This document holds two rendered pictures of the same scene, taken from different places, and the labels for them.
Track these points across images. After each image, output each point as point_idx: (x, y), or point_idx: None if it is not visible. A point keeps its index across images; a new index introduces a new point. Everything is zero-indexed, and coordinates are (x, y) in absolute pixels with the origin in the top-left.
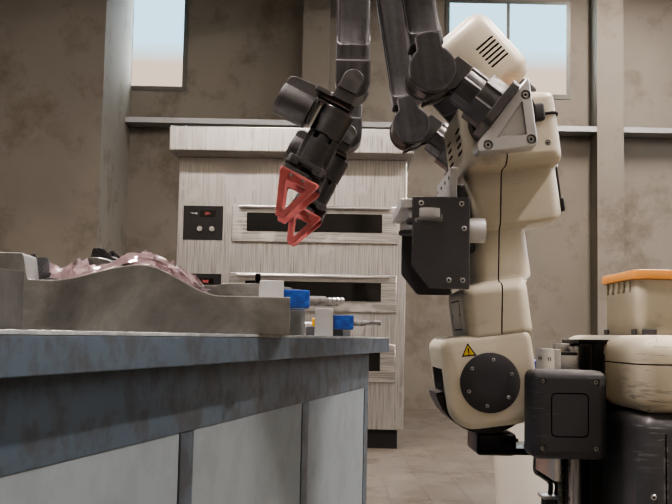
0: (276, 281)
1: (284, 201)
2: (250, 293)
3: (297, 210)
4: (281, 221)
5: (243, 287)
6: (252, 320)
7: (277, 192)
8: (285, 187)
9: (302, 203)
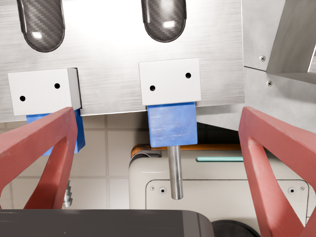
0: (11, 102)
1: (272, 148)
2: (308, 31)
3: (253, 193)
4: (240, 120)
5: None
6: None
7: (14, 129)
8: (314, 177)
9: (266, 228)
